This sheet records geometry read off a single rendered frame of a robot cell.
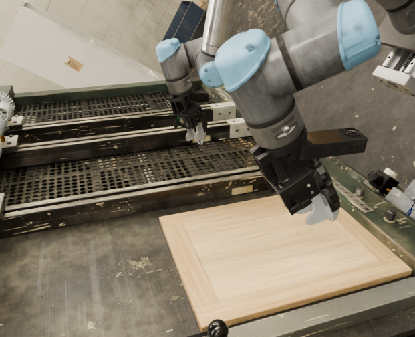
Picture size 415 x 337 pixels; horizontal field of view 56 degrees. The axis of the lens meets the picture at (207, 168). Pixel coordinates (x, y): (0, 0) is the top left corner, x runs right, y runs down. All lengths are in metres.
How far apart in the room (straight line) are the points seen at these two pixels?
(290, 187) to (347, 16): 0.24
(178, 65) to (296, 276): 0.68
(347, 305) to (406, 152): 1.55
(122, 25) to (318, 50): 5.68
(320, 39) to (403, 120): 2.04
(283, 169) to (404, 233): 0.69
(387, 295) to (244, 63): 0.70
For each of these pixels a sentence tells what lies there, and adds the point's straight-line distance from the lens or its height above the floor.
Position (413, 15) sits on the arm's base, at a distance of 1.25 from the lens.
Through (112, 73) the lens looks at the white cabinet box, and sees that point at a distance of 4.77.
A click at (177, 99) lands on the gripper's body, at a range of 1.23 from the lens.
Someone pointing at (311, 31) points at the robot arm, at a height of 1.62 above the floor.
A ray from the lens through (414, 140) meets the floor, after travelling 2.43.
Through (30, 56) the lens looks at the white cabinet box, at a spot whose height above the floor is 1.79.
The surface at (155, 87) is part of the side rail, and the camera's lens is 2.49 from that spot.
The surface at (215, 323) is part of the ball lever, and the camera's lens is 0.74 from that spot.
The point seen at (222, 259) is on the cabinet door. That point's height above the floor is 1.27.
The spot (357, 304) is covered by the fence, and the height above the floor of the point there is 1.09.
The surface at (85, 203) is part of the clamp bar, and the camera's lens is 1.25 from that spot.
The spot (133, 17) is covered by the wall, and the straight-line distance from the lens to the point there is 6.13.
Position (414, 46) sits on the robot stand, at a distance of 1.25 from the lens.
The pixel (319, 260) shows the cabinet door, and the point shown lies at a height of 1.06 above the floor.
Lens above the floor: 1.89
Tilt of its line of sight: 29 degrees down
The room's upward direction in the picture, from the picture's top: 66 degrees counter-clockwise
